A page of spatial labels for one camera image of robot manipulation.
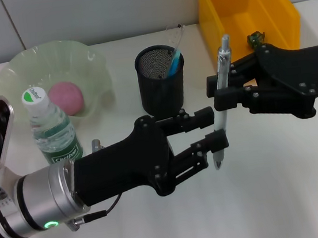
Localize clear green-label water bottle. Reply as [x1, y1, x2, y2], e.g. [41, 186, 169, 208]
[20, 81, 86, 168]

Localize dark green plastic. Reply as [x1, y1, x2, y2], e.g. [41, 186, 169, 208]
[246, 31, 268, 50]

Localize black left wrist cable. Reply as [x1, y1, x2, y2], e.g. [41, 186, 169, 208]
[65, 192, 127, 233]

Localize silver left wrist connector post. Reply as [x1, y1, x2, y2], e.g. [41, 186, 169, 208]
[90, 137, 106, 153]

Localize blue scissors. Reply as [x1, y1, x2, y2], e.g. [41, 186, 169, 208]
[164, 49, 186, 78]

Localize transparent plastic ruler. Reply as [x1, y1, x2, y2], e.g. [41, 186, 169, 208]
[164, 22, 190, 55]

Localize silver ballpoint pen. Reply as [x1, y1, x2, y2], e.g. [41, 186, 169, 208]
[198, 33, 246, 171]

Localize pink peach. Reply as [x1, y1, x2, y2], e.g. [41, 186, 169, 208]
[46, 78, 86, 119]

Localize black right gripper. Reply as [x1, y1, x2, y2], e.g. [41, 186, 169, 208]
[201, 36, 318, 131]

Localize pale green glass fruit plate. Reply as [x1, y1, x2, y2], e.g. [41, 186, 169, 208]
[0, 34, 119, 137]

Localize black mesh pen holder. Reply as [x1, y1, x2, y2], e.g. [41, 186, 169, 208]
[132, 42, 191, 119]

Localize yellow plastic bin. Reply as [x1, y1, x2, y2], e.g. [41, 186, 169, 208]
[196, 0, 306, 77]

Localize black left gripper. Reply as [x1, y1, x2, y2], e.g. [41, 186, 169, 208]
[66, 105, 225, 208]

